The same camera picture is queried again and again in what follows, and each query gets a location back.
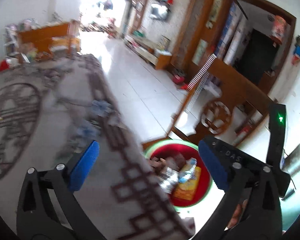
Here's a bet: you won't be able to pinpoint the white refrigerator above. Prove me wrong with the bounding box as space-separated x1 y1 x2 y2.
214 1 248 66

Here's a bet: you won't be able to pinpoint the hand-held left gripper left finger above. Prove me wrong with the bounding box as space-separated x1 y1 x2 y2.
16 140 108 240

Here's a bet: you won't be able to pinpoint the person's right hand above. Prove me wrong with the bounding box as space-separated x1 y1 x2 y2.
230 198 249 231

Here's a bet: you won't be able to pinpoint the green wall scroll picture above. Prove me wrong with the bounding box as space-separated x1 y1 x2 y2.
192 39 207 66

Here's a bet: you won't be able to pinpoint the silver wrapper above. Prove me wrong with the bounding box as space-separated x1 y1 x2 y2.
160 167 180 193

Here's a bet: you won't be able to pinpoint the red hanging lantern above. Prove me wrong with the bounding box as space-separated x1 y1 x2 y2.
271 15 288 46

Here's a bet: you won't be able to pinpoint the framed patchwork picture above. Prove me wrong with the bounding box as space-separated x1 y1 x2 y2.
160 35 171 50

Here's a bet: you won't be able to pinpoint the red basin green rim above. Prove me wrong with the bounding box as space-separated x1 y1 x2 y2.
143 140 213 208

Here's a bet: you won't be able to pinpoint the red plush toy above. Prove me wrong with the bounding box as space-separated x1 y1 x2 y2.
0 58 14 72

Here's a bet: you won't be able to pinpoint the yellow orange drink carton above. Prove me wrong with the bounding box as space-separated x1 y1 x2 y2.
171 166 202 202

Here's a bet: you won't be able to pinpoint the wooden wheel-back chair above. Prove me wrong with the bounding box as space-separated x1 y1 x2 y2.
166 52 273 147

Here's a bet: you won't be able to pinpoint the dark door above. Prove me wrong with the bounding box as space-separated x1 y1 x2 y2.
236 28 278 86

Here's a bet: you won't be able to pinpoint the wall television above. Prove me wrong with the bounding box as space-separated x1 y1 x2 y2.
149 2 171 22

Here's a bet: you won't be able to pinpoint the tall wall scroll picture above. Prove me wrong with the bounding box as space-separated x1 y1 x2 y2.
206 0 225 28

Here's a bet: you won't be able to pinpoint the striped pole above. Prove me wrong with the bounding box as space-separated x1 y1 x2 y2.
185 53 217 115

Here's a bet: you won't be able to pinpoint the wooden television cabinet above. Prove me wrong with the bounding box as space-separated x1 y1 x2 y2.
123 33 172 70

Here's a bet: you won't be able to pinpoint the small red bucket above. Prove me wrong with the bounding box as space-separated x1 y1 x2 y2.
172 72 186 85

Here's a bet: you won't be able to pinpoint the hanging clothes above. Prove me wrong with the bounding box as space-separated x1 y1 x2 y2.
97 0 115 11

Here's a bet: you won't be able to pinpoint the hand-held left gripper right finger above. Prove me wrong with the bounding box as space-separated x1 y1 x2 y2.
198 139 283 240

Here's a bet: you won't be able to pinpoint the white bookshelf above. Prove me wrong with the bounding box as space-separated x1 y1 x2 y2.
4 17 41 55

